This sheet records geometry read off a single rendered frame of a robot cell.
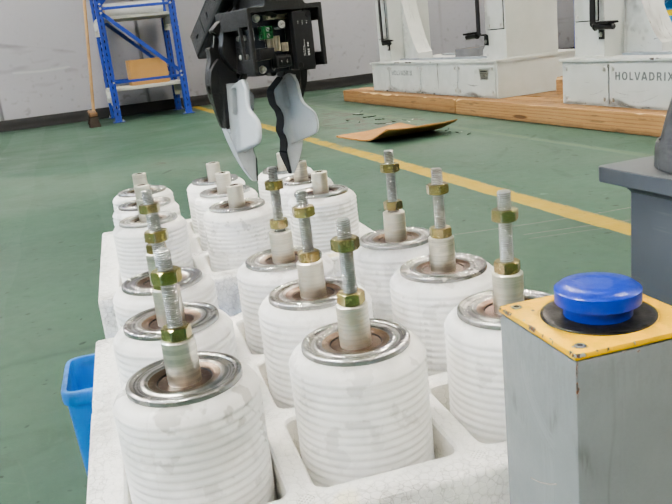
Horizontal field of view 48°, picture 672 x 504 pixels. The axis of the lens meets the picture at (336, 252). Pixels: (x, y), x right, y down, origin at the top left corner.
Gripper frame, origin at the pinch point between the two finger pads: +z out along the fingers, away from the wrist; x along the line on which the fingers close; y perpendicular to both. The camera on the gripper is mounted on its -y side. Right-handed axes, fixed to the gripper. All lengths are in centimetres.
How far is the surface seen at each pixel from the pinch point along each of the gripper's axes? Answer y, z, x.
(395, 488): 30.2, 16.8, -8.6
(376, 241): 3.3, 9.5, 9.3
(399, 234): 4.9, 8.9, 11.1
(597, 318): 43.0, 2.9, -5.0
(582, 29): -159, -3, 226
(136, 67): -550, -5, 159
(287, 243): 1.7, 7.8, 0.1
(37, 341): -70, 35, -15
